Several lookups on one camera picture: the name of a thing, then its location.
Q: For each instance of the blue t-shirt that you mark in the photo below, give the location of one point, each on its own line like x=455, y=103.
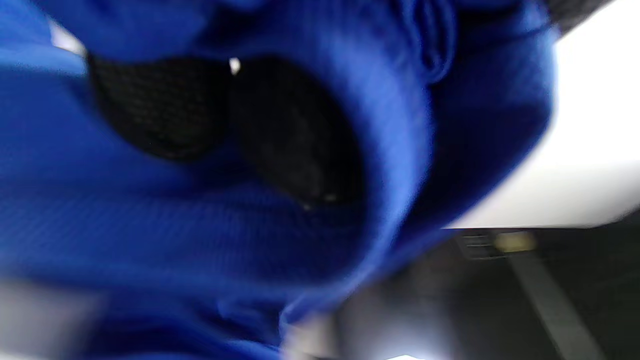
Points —
x=125, y=225

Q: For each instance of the person's left hand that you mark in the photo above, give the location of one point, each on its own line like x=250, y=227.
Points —
x=165, y=110

